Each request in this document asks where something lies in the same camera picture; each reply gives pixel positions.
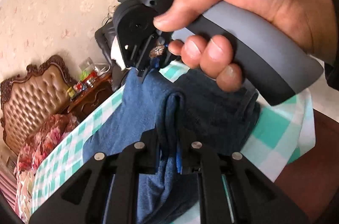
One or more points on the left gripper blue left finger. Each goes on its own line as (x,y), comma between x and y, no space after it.
(160,158)

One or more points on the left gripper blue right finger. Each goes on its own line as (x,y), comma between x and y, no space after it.
(179,158)

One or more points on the dark blue denim jeans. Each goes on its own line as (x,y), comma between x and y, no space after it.
(172,120)

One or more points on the person right hand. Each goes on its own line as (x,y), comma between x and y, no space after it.
(311,24)

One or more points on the teal white checkered sheet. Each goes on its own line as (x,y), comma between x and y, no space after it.
(269,136)

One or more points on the dark wooden nightstand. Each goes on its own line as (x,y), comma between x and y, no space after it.
(91,98)

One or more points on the red tin box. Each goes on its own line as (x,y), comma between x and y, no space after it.
(89,82)

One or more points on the floral pink quilt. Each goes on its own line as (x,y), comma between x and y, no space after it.
(35,149)

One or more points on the yellow lidded jar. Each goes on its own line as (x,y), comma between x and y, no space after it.
(71,92)

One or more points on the green plastic bag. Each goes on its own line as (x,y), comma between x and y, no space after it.
(84,74)

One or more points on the black leather armchair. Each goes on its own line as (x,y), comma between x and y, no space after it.
(105,38)

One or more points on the tufted tan leather headboard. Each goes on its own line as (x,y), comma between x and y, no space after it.
(27,102)

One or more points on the pink striped curtain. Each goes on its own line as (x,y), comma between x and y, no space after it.
(8,186)

